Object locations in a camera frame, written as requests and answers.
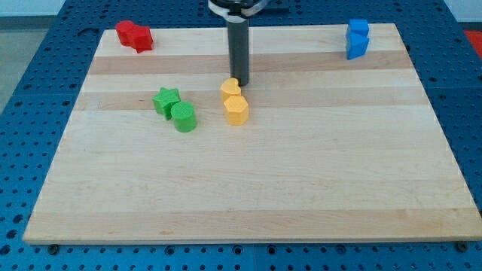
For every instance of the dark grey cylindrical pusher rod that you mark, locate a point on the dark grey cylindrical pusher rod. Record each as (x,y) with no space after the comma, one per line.
(238,45)

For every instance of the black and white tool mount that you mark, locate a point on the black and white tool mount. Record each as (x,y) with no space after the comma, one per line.
(238,8)

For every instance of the yellow heart block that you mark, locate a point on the yellow heart block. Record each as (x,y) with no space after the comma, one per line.
(230,87)

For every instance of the yellow hexagon block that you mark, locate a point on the yellow hexagon block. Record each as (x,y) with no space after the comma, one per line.
(236,110)

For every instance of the red star block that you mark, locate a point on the red star block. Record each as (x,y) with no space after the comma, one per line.
(140,38)

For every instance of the green cylinder block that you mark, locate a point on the green cylinder block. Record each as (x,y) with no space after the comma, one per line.
(183,116)

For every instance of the green star block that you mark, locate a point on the green star block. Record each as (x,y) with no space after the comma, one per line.
(164,100)

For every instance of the blue pentagon block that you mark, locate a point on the blue pentagon block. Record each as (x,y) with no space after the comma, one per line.
(356,45)

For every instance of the blue cube block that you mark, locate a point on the blue cube block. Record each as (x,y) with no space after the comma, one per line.
(358,26)

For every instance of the wooden board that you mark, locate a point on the wooden board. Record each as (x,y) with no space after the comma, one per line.
(334,150)

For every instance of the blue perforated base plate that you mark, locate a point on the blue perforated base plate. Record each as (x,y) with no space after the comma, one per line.
(36,115)

